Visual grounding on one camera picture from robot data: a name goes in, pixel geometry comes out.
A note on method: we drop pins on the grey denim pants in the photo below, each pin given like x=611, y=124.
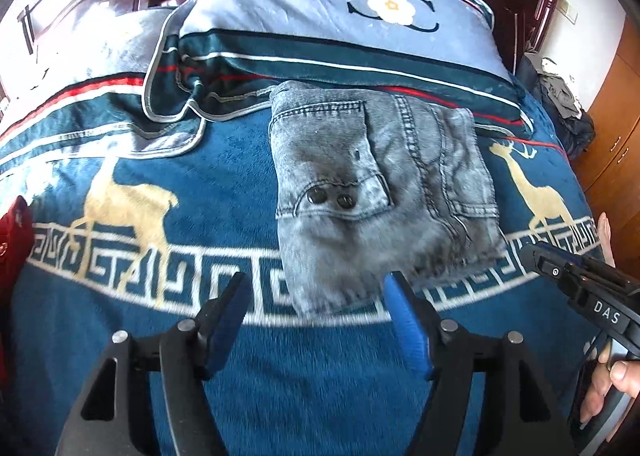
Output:
x=380, y=186

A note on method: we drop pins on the person's right hand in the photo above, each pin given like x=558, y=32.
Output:
x=625, y=376

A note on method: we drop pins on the brown wooden wardrobe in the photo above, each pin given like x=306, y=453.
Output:
x=615, y=126

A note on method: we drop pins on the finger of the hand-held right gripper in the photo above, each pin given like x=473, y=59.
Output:
x=552, y=270
x=600, y=270

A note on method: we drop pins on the grey cloth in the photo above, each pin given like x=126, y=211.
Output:
x=562, y=93

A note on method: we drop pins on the blue deer printed blanket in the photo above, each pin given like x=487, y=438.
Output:
x=320, y=386

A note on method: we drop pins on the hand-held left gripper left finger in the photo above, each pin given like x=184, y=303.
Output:
x=232, y=321

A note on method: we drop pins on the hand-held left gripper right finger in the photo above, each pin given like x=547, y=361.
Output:
x=405, y=321

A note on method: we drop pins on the grey-blue pillow with teal border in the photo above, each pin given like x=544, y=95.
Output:
x=100, y=46

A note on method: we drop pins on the pile of dark clothes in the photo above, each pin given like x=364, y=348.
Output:
x=580, y=131

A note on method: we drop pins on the white wall socket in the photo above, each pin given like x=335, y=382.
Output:
x=567, y=10

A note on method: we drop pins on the red cloth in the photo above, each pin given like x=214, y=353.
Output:
x=12, y=246

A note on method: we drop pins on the blue pillow with flower emblem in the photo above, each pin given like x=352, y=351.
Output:
x=310, y=6

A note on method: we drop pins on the carved dark wooden headboard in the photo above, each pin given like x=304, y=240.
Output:
x=520, y=1

